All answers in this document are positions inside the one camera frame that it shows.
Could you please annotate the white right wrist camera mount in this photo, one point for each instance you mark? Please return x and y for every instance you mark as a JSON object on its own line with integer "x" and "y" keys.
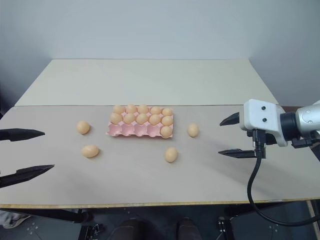
{"x": 260, "y": 117}

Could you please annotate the pink egg tray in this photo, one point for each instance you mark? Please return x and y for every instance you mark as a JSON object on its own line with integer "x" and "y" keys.
{"x": 130, "y": 131}

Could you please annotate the black table frame bar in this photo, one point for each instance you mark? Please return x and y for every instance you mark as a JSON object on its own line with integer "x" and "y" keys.
{"x": 50, "y": 214}

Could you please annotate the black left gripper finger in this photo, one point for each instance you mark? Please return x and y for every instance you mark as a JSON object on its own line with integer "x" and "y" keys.
{"x": 27, "y": 173}
{"x": 20, "y": 134}

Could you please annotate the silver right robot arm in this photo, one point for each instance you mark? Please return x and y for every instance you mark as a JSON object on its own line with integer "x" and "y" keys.
{"x": 306, "y": 120}

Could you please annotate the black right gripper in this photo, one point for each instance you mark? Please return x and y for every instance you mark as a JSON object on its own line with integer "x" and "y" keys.
{"x": 271, "y": 139}

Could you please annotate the grey crumpled cloth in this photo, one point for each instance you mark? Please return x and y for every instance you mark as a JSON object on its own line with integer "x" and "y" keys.
{"x": 12, "y": 218}

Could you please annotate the black table frame bracket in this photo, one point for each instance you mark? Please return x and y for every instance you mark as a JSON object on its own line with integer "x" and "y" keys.
{"x": 92, "y": 232}
{"x": 223, "y": 228}

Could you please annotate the tan egg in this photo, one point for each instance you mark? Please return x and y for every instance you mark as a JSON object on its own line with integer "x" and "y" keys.
{"x": 167, "y": 111}
{"x": 131, "y": 109}
{"x": 155, "y": 110}
{"x": 115, "y": 118}
{"x": 90, "y": 151}
{"x": 154, "y": 119}
{"x": 119, "y": 109}
{"x": 193, "y": 130}
{"x": 142, "y": 119}
{"x": 167, "y": 121}
{"x": 83, "y": 127}
{"x": 143, "y": 109}
{"x": 129, "y": 118}
{"x": 166, "y": 131}
{"x": 171, "y": 154}

